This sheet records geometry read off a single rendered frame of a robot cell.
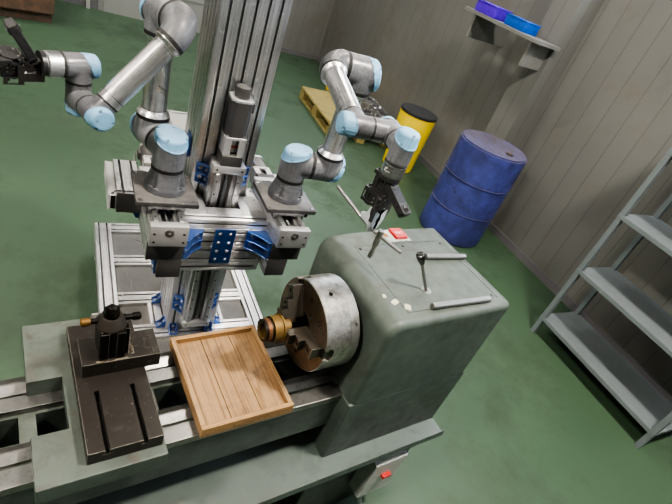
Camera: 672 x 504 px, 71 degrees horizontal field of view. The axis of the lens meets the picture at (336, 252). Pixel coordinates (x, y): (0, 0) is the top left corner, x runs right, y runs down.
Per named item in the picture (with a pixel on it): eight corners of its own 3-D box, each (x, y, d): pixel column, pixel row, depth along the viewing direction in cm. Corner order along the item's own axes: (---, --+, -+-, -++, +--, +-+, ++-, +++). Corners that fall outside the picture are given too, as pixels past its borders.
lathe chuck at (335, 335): (292, 309, 180) (323, 255, 160) (325, 383, 164) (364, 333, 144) (271, 312, 175) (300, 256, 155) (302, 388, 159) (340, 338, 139)
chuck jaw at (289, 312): (305, 312, 160) (304, 277, 159) (313, 314, 156) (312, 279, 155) (276, 316, 154) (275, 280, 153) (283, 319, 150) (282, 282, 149)
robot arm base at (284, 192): (263, 185, 207) (268, 165, 201) (294, 187, 214) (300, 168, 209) (273, 204, 196) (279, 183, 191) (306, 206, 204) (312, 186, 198)
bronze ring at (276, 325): (285, 305, 155) (259, 309, 149) (297, 326, 149) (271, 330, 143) (278, 326, 159) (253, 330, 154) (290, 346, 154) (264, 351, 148)
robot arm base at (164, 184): (141, 175, 182) (144, 152, 177) (182, 178, 190) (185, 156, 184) (145, 196, 172) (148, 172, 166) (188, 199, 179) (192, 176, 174)
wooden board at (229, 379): (251, 331, 176) (253, 324, 174) (291, 412, 154) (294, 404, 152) (168, 345, 160) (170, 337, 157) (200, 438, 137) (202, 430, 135)
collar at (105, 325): (124, 310, 133) (125, 302, 131) (130, 331, 128) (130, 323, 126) (92, 314, 128) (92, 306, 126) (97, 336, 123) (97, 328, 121)
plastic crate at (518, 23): (536, 37, 446) (542, 26, 440) (521, 32, 436) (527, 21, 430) (516, 27, 466) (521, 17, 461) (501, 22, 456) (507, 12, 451)
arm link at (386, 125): (369, 109, 151) (381, 124, 143) (399, 116, 155) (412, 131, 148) (361, 132, 155) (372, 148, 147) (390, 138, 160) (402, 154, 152)
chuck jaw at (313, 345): (315, 322, 155) (333, 348, 148) (311, 334, 158) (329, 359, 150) (285, 328, 149) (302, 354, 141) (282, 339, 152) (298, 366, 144)
